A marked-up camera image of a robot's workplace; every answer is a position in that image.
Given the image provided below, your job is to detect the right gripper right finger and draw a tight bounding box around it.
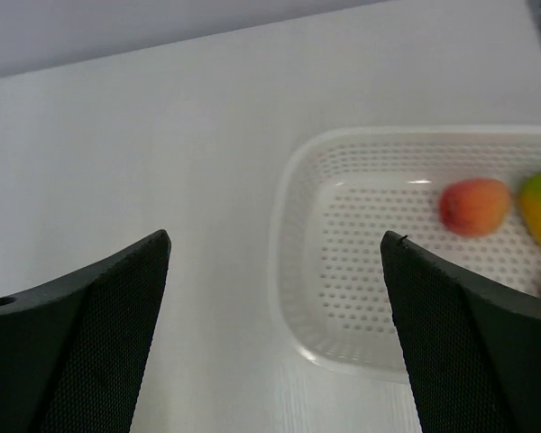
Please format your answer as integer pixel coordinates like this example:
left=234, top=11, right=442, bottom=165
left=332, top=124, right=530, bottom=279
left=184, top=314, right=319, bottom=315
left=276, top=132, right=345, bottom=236
left=380, top=231, right=541, bottom=432

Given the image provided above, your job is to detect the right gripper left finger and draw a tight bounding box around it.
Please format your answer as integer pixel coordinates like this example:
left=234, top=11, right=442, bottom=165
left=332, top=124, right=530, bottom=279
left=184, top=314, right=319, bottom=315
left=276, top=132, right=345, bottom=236
left=0, top=230, right=170, bottom=432

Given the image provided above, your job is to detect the peach orange red fruit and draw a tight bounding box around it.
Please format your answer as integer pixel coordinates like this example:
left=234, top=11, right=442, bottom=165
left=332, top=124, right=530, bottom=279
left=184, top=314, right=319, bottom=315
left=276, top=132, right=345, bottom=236
left=438, top=178, right=512, bottom=238

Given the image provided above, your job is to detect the white perforated plastic basket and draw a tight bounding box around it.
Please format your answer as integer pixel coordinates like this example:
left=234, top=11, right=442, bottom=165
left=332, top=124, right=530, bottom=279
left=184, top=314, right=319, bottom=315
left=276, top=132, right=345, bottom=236
left=268, top=126, right=541, bottom=383

